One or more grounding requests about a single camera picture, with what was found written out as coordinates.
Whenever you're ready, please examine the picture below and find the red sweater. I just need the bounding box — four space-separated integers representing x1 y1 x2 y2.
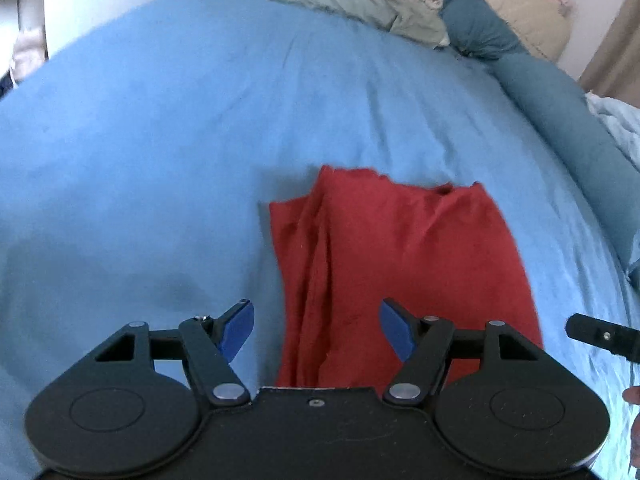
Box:
268 164 545 389

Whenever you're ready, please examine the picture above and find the person's right hand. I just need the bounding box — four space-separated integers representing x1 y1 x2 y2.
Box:
623 386 640 467

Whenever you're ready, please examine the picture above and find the light blue blanket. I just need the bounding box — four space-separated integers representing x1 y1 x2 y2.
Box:
584 92 640 171

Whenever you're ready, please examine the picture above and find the beige curtain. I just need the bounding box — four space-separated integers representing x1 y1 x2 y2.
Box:
579 0 640 107

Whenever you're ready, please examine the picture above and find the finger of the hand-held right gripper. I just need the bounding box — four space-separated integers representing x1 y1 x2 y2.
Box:
565 313 640 364

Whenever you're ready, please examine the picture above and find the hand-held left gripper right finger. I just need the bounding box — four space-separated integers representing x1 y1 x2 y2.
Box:
378 297 542 405

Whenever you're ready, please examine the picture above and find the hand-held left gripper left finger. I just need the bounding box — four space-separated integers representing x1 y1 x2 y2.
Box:
94 298 255 407

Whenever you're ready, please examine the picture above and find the white cloth bag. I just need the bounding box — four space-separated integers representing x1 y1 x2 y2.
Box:
9 26 49 82

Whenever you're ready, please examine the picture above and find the teal duvet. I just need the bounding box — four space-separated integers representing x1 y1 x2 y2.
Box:
491 52 640 283

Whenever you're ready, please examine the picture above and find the grey-green pillow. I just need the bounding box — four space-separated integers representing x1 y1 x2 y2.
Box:
270 0 449 47

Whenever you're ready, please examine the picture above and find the teal pillow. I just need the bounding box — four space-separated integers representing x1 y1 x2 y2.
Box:
439 0 528 62

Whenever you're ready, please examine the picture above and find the beige padded headboard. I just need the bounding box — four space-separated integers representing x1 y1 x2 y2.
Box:
222 0 572 64

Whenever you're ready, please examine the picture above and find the blue bed sheet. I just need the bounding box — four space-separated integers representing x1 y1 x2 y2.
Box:
0 0 640 480

